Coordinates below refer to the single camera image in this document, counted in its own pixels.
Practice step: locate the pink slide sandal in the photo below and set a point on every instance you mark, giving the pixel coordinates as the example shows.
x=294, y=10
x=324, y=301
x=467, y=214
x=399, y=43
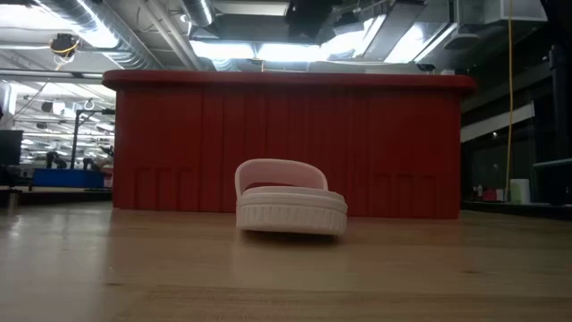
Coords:
x=290, y=214

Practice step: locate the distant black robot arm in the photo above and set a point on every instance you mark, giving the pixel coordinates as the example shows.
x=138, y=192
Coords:
x=98, y=158
x=56, y=160

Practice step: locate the red plastic bin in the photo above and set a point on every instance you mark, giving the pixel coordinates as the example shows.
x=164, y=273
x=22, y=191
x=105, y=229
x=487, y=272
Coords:
x=179, y=134

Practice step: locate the bright ceiling light panel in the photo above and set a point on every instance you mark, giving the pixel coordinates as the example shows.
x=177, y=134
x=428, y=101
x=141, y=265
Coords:
x=223, y=50

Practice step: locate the grey ceiling vent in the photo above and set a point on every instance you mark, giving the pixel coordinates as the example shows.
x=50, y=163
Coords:
x=462, y=39

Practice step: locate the small red item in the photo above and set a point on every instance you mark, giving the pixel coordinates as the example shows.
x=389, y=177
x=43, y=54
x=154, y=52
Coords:
x=491, y=195

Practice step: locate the pale green cup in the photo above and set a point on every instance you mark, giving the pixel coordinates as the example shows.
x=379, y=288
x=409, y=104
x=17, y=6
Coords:
x=519, y=192

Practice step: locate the black pole stand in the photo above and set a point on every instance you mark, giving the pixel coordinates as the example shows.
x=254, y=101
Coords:
x=74, y=143

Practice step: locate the grey desk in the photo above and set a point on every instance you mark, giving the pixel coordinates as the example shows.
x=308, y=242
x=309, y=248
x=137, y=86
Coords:
x=554, y=163

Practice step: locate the blue container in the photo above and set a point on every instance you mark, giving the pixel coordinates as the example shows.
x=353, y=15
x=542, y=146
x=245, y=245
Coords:
x=67, y=179

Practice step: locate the black screen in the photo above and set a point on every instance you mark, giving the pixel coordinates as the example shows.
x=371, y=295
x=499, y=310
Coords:
x=11, y=147

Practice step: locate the rectangular metal duct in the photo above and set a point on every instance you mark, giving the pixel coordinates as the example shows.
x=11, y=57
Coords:
x=402, y=31

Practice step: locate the round silver duct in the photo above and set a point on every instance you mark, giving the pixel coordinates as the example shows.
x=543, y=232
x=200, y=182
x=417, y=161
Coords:
x=199, y=11

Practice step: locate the corrugated silver duct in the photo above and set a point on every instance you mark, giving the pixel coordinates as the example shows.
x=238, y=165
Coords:
x=116, y=36

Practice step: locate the black aluminium frame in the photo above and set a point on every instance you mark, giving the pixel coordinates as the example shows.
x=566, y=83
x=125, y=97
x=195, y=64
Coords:
x=527, y=209

